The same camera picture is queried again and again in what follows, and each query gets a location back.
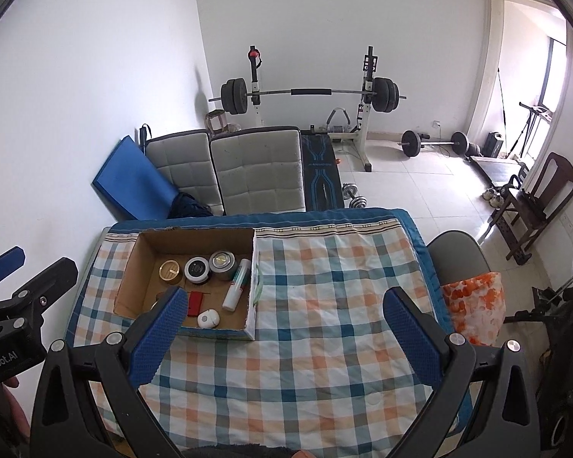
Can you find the dark wooden chair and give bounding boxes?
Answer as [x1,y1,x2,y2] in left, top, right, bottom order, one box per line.
[488,153,573,266]

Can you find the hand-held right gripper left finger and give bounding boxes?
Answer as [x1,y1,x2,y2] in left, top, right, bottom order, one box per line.
[30,285,189,458]

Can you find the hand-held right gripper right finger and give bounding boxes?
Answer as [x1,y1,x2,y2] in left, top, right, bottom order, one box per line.
[383,286,540,458]

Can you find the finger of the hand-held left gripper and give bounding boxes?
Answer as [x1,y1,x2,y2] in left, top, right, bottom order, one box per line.
[0,258,78,339]
[0,247,26,299]

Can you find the chrome dumbbell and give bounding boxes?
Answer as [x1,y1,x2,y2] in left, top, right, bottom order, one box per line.
[342,183,369,210]

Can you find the small grey cushion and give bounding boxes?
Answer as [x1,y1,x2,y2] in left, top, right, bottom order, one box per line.
[146,130,225,215]

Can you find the white barbell rack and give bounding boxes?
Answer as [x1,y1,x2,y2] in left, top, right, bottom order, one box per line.
[246,46,380,173]

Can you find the kettlebells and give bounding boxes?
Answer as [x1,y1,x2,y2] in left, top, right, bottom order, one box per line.
[481,187,508,209]

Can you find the person's left hand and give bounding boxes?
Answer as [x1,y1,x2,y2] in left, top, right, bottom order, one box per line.
[0,374,32,440]

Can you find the dark equipment pile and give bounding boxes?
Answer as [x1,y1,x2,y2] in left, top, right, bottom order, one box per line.
[503,241,573,458]

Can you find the black floor mat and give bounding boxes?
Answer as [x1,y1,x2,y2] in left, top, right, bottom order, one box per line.
[468,154,530,188]

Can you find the blue foam mat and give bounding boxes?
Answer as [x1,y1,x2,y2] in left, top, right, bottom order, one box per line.
[92,136,173,221]

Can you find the short barbell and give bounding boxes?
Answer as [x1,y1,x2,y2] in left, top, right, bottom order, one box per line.
[399,130,469,158]

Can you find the large grey cushion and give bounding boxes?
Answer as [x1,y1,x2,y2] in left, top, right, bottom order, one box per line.
[210,126,307,215]

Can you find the silver round tin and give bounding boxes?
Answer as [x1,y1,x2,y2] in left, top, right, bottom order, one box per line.
[209,249,237,281]

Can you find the grey folding chair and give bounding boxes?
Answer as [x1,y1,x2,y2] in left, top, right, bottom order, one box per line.
[426,230,494,287]

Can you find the orange and white cloth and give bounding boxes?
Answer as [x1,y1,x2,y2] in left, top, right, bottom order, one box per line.
[440,272,504,348]

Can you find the printed cardboard box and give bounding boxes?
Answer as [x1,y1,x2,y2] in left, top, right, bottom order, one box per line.
[113,227,263,342]

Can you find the white tube bottle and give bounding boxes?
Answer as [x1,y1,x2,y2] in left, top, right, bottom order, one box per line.
[222,258,252,312]

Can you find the long barbell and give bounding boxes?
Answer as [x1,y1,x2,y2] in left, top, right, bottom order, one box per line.
[208,76,408,116]

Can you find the gold round tin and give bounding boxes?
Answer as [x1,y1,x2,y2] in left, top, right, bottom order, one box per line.
[159,260,185,287]

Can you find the white round jar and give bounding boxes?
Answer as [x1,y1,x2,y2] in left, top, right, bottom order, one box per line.
[184,256,211,283]

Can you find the dark blue cloth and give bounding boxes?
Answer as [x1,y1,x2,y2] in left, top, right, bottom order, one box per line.
[167,192,213,220]

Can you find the wooden stool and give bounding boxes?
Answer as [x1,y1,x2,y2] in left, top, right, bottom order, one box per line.
[205,110,240,135]

